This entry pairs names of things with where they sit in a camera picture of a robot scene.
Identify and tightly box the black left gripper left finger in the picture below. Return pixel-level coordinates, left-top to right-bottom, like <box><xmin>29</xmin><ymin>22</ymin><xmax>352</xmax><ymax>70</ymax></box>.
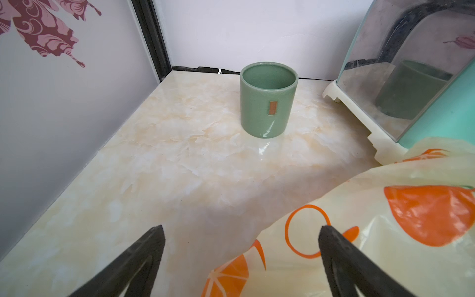
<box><xmin>71</xmin><ymin>225</ymin><xmax>166</xmax><ymax>297</ymax></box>

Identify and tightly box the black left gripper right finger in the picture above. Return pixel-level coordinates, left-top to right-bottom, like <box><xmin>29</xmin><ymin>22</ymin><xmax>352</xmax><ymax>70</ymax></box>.
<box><xmin>319</xmin><ymin>226</ymin><xmax>413</xmax><ymax>297</ymax></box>

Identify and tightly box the cream plastic bag orange print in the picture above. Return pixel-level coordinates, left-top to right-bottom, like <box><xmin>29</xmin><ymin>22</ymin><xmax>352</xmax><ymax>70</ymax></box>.
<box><xmin>202</xmin><ymin>137</ymin><xmax>475</xmax><ymax>297</ymax></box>

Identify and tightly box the green ceramic cup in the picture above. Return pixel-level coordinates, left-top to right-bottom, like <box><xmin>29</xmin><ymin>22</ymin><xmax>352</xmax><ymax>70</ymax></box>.
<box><xmin>240</xmin><ymin>62</ymin><xmax>299</xmax><ymax>139</ymax></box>

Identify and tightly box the mint green toaster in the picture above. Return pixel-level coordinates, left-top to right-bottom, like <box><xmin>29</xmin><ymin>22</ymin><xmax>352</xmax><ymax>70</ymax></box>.
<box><xmin>324</xmin><ymin>1</ymin><xmax>475</xmax><ymax>165</ymax></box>

